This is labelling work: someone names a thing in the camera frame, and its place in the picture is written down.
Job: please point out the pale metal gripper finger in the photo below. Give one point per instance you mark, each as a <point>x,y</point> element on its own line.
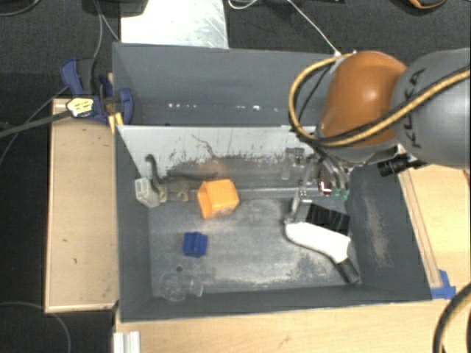
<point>294,164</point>
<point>300,206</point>

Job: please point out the white brush with black bristles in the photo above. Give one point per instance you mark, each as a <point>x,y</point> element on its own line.
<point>316,238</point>

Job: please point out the orange cube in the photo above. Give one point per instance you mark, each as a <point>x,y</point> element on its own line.
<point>218,199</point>

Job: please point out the grey metal bin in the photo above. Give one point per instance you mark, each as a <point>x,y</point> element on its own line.
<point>243,86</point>

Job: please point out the blue block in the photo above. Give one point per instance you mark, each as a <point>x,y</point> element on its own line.
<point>195,244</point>

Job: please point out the clear glass thing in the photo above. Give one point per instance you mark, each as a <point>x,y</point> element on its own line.
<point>178,286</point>

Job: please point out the small pale clear box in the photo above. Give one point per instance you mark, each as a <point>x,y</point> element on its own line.
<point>146,192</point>

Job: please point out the pale wood board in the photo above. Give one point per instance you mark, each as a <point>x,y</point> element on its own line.
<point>81,212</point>

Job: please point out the black cylinder on white bracket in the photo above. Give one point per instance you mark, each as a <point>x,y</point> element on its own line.
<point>393,167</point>

